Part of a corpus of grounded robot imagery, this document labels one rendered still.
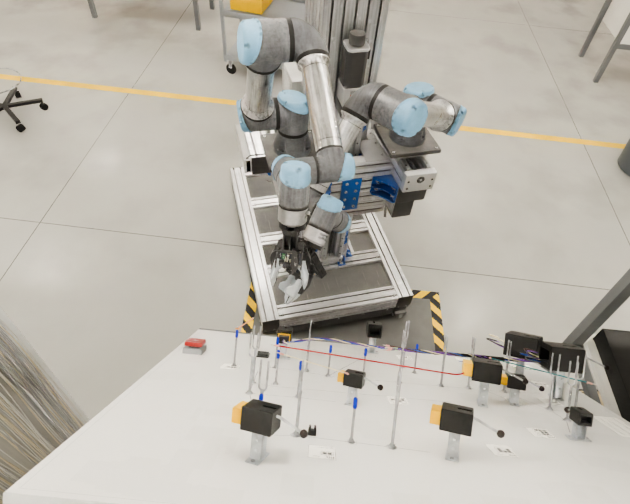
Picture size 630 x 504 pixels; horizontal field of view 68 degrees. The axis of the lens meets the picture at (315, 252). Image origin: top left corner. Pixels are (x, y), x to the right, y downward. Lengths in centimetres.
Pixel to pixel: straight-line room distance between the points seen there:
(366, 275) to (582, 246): 166
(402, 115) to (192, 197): 223
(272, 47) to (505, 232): 252
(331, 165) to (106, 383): 184
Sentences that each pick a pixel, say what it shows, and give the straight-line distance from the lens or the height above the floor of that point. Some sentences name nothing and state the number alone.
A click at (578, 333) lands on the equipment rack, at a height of 109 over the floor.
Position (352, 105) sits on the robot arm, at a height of 150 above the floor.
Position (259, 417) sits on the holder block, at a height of 156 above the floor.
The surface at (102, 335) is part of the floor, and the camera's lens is 286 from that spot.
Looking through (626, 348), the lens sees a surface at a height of 113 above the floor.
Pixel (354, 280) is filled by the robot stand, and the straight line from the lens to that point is 268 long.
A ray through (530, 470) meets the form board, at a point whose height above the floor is 145.
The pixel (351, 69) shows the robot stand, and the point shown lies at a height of 146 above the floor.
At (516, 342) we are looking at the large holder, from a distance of 149.
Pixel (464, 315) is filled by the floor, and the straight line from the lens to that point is 297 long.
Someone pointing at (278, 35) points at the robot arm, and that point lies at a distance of 140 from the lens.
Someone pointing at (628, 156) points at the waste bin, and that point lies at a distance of 458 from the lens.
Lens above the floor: 231
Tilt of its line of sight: 49 degrees down
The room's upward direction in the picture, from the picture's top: 5 degrees clockwise
